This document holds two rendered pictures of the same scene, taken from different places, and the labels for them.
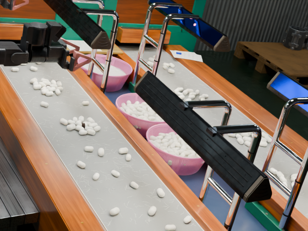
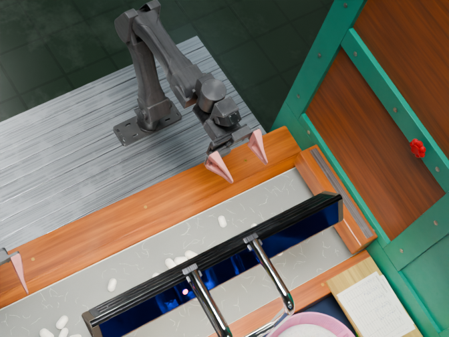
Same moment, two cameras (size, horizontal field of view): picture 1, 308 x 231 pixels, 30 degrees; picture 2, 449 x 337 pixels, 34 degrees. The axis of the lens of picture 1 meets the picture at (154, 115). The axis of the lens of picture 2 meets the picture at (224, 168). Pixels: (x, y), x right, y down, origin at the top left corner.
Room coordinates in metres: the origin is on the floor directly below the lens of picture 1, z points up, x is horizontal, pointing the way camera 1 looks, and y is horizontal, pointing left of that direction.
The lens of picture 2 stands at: (2.05, -0.08, 2.54)
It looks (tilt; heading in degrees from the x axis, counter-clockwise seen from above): 63 degrees down; 73
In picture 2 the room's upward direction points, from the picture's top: 22 degrees clockwise
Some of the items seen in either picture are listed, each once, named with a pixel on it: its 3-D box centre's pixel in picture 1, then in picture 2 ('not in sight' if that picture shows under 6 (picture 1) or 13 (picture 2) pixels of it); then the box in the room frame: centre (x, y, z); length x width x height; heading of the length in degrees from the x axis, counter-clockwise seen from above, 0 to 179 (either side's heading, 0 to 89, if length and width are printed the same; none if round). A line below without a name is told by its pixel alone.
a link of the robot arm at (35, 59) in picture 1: (35, 52); not in sight; (1.73, 0.42, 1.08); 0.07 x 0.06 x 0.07; 127
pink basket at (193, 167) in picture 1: (177, 151); not in sight; (1.97, -0.12, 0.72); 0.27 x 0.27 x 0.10
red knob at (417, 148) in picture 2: not in sight; (419, 148); (2.66, 0.67, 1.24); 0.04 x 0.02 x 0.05; 124
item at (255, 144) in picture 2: not in sight; (250, 150); (2.32, 0.70, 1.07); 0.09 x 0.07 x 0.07; 127
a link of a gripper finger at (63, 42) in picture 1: (68, 50); (11, 277); (1.84, 0.33, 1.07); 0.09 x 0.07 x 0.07; 127
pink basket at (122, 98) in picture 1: (145, 116); not in sight; (2.20, 0.04, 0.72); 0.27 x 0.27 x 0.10
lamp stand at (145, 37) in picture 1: (164, 54); not in sight; (2.53, 0.02, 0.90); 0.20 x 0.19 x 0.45; 34
